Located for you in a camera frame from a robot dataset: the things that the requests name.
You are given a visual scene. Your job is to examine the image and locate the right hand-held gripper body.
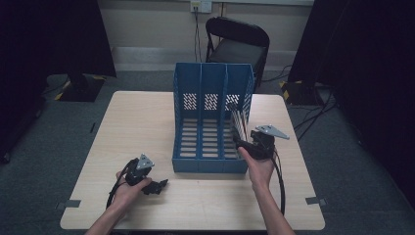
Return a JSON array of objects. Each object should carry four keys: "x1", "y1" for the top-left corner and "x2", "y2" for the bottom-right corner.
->
[{"x1": 244, "y1": 124, "x2": 291, "y2": 161}]

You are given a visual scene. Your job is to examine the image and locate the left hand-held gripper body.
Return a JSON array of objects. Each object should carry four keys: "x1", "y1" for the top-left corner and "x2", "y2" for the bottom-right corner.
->
[{"x1": 125, "y1": 154, "x2": 156, "y2": 187}]

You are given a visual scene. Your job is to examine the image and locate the white book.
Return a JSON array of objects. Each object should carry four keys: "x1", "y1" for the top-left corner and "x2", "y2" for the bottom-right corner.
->
[{"x1": 228, "y1": 103, "x2": 245, "y2": 142}]

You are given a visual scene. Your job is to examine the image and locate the blue plastic file rack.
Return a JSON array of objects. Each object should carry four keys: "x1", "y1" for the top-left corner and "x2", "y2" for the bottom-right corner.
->
[{"x1": 171, "y1": 62, "x2": 256, "y2": 174}]

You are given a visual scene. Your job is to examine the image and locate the person's left hand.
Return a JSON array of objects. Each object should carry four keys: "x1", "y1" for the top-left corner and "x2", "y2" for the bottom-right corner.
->
[{"x1": 111, "y1": 170, "x2": 153, "y2": 211}]

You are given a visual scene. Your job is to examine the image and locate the person's right hand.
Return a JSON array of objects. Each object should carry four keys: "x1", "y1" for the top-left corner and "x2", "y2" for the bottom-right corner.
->
[{"x1": 238, "y1": 146, "x2": 277, "y2": 192}]

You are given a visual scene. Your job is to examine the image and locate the black stand base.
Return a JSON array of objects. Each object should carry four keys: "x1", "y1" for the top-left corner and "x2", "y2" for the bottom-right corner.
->
[
  {"x1": 279, "y1": 79, "x2": 325, "y2": 107},
  {"x1": 53, "y1": 73, "x2": 108, "y2": 103}
]

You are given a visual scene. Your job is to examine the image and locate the grey tape strip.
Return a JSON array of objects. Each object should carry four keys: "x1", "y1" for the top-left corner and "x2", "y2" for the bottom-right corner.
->
[
  {"x1": 55, "y1": 199, "x2": 82, "y2": 211},
  {"x1": 304, "y1": 196, "x2": 328, "y2": 207}
]

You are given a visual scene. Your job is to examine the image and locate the black folding chair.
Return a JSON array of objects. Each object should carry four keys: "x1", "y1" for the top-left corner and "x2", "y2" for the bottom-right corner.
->
[{"x1": 205, "y1": 17, "x2": 271, "y2": 90}]

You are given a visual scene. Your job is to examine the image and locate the black curtain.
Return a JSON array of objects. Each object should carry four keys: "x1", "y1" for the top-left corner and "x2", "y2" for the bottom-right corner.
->
[
  {"x1": 0, "y1": 0, "x2": 117, "y2": 86},
  {"x1": 288, "y1": 0, "x2": 415, "y2": 210}
]

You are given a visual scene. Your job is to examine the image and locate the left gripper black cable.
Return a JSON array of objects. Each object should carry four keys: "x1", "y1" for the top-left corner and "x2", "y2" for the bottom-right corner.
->
[{"x1": 105, "y1": 158, "x2": 139, "y2": 211}]

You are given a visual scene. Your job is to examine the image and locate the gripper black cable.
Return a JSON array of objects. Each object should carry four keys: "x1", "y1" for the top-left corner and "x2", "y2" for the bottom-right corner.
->
[
  {"x1": 271, "y1": 150, "x2": 287, "y2": 216},
  {"x1": 105, "y1": 158, "x2": 139, "y2": 211}
]

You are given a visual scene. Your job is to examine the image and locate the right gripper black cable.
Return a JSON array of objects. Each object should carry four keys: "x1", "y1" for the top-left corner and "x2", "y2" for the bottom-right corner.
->
[{"x1": 271, "y1": 150, "x2": 287, "y2": 216}]

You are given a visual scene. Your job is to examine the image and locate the black floor cables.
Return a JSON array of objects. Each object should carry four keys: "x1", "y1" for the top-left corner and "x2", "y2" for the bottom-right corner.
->
[{"x1": 293, "y1": 90, "x2": 338, "y2": 142}]

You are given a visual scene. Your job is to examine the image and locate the black wall power cable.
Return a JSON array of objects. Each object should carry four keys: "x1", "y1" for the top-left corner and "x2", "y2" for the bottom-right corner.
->
[{"x1": 193, "y1": 5, "x2": 203, "y2": 64}]

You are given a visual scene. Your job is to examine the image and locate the white wall outlet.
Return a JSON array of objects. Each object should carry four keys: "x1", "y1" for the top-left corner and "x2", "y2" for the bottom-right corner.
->
[{"x1": 190, "y1": 0, "x2": 213, "y2": 15}]

